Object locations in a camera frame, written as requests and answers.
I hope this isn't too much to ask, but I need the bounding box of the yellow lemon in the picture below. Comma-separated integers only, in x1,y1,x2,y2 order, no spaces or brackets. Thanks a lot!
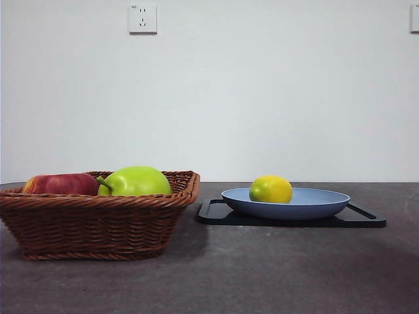
248,175,293,205

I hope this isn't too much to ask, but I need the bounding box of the blue plate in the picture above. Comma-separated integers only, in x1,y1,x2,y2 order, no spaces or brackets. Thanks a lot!
221,186,352,221

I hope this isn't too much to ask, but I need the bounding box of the brown wicker basket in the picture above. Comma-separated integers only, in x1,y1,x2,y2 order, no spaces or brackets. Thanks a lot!
0,169,201,262

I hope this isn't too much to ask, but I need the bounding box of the black tray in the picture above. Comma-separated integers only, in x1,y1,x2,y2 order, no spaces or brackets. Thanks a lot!
195,198,388,229

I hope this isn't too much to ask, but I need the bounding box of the green apple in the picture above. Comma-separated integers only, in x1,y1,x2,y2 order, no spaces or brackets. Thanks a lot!
96,166,173,198

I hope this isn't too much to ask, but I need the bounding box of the red apple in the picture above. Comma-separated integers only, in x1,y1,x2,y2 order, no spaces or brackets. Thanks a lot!
22,173,100,196

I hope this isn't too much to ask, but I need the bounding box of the white wall socket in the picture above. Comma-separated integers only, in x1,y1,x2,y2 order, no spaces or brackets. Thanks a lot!
128,3,158,35

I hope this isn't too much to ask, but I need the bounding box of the white wall plate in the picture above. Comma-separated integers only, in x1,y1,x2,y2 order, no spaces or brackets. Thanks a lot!
410,3,419,35

